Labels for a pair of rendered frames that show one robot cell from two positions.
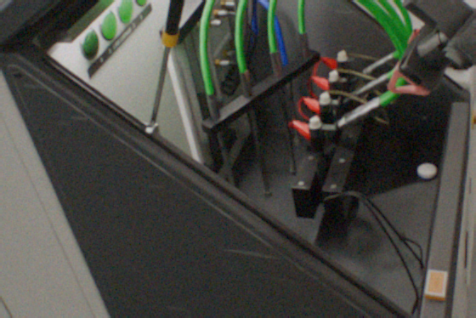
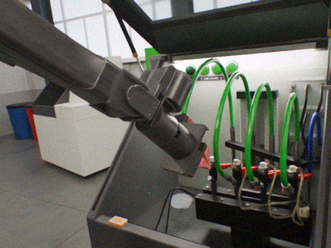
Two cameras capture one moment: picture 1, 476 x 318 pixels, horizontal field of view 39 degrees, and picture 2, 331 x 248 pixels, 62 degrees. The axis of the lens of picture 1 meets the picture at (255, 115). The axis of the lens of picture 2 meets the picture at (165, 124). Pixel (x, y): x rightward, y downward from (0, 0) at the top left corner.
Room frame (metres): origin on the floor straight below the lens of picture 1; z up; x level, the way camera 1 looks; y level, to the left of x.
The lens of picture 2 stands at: (1.00, -0.97, 1.43)
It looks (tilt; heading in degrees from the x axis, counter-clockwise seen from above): 13 degrees down; 99
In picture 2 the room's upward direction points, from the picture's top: 5 degrees counter-clockwise
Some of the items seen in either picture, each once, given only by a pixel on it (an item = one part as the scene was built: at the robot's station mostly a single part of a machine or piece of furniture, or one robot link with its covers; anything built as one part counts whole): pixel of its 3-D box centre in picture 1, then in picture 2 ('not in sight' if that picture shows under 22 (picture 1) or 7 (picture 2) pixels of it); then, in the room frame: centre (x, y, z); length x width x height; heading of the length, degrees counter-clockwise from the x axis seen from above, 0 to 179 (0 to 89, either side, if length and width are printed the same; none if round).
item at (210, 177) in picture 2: (326, 168); (213, 191); (1.00, -0.12, 0.99); 0.05 x 0.03 x 0.21; 65
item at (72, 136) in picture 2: not in sight; (69, 100); (-0.98, 2.81, 1.00); 1.30 x 1.09 x 1.99; 144
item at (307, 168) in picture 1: (338, 162); (250, 221); (1.11, -0.16, 0.91); 0.34 x 0.10 x 0.15; 155
